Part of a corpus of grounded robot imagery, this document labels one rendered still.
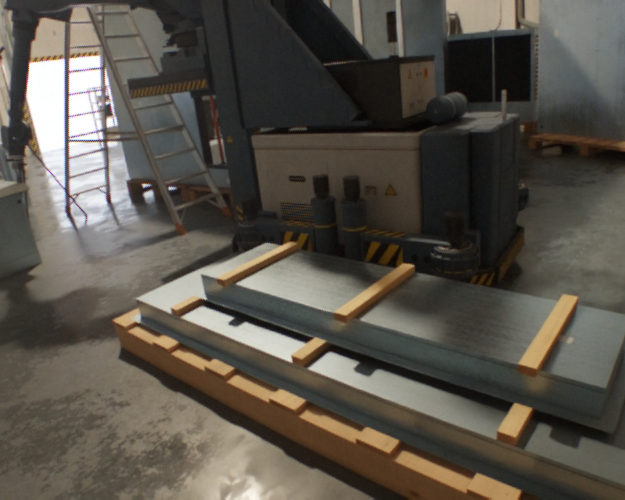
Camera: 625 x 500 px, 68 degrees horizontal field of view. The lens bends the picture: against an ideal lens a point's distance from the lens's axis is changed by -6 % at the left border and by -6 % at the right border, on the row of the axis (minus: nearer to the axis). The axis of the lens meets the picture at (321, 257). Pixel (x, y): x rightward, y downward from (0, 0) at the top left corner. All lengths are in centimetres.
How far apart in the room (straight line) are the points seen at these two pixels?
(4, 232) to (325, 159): 260
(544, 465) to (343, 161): 178
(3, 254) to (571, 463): 389
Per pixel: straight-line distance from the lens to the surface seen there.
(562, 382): 143
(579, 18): 655
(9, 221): 424
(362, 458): 157
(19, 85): 422
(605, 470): 137
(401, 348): 160
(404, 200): 248
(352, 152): 255
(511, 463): 142
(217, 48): 313
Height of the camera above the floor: 119
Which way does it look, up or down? 22 degrees down
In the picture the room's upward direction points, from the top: 6 degrees counter-clockwise
